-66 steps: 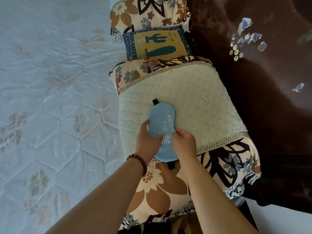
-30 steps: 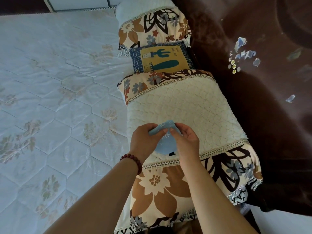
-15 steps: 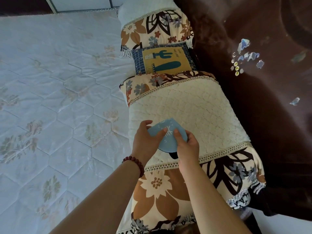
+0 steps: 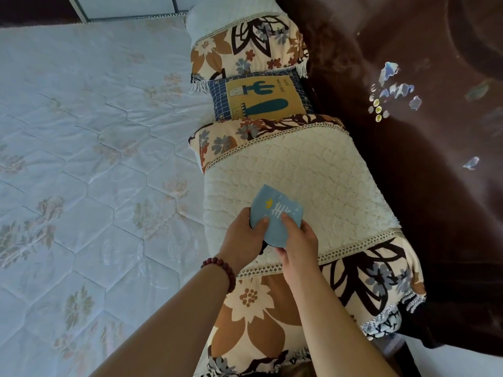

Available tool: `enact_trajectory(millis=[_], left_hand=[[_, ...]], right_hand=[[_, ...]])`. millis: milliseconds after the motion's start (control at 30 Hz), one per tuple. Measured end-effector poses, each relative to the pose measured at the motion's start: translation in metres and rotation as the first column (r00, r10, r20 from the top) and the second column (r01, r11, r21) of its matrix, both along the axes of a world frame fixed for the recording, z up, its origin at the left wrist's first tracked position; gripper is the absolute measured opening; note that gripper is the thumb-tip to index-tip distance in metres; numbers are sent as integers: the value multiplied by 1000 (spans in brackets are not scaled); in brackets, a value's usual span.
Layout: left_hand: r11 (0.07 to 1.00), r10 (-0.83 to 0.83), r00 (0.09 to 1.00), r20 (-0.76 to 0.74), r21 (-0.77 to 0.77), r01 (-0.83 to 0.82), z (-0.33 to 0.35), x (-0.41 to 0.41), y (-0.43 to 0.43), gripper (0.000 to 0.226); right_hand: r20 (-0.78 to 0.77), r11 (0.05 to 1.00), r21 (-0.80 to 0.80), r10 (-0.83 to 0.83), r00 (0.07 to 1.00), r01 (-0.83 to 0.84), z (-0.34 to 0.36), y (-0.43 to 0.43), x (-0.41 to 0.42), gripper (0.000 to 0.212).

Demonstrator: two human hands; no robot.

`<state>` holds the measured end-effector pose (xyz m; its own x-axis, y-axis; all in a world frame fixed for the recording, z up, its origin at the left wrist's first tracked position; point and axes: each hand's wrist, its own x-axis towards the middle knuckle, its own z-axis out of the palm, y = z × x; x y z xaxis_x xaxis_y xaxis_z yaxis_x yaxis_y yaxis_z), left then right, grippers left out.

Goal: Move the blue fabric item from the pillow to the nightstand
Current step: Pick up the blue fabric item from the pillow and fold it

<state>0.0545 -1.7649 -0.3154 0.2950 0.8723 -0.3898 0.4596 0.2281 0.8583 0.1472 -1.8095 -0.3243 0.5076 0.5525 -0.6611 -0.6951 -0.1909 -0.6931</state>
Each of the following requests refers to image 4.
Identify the person's left hand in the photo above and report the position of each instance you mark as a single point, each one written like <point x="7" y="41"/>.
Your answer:
<point x="239" y="243"/>

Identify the person's right hand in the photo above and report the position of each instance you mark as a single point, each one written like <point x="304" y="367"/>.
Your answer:
<point x="300" y="255"/>

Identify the person's right thumb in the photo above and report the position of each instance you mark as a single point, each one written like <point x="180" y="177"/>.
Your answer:
<point x="289" y="224"/>

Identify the person's left thumb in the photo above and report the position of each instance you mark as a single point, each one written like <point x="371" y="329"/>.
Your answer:
<point x="261" y="225"/>

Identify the small blue printed cloth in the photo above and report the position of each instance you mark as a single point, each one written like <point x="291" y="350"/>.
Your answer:
<point x="272" y="206"/>

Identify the person's right forearm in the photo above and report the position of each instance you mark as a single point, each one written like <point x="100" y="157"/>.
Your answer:
<point x="334" y="333"/>

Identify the person's left forearm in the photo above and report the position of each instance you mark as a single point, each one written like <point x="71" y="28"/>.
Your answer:
<point x="173" y="329"/>

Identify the large floral cream quilted pillow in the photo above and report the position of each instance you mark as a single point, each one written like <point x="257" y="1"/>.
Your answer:
<point x="314" y="180"/>

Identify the blue cactus print cushion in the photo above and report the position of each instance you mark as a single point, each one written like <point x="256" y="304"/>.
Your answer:
<point x="259" y="96"/>

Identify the brown plush flower blanket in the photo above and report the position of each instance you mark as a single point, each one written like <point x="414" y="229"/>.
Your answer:
<point x="424" y="192"/>

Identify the white quilted floral mattress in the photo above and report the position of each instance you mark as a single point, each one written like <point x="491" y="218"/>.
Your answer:
<point x="90" y="153"/>

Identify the floral white quilted pillow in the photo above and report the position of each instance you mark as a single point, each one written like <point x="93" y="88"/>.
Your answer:
<point x="243" y="39"/>

